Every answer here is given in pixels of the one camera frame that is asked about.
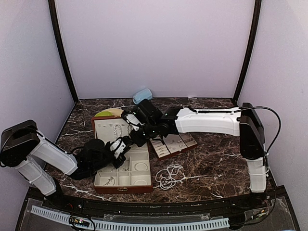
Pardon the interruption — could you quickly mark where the small red jewelry tray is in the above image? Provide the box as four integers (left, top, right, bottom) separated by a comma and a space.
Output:
150, 133, 198, 160

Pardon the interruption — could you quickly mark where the large red jewelry box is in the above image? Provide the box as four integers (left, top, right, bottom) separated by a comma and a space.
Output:
91, 115, 153, 194

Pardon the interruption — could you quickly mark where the long white pearl necklace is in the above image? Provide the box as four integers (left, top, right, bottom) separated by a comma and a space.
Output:
155, 164, 185, 192

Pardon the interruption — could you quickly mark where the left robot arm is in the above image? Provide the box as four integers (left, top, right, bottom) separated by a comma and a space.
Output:
0, 120, 131, 210

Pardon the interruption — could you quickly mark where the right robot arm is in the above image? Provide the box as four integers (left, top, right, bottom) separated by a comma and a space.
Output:
122, 99, 270, 209

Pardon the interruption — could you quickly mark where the light blue faceted cup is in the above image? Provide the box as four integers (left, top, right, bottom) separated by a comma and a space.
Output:
132, 88, 153, 104

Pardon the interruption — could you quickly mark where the beige plate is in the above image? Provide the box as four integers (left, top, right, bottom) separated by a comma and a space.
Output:
104, 108, 124, 116

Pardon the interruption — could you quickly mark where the green bowl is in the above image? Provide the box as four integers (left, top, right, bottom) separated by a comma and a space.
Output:
95, 111, 113, 117

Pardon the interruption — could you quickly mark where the chunky pearl necklace in lid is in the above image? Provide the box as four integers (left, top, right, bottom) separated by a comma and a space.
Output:
112, 124, 123, 138

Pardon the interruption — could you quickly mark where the white cable duct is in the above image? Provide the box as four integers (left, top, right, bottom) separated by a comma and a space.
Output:
30, 205, 230, 231

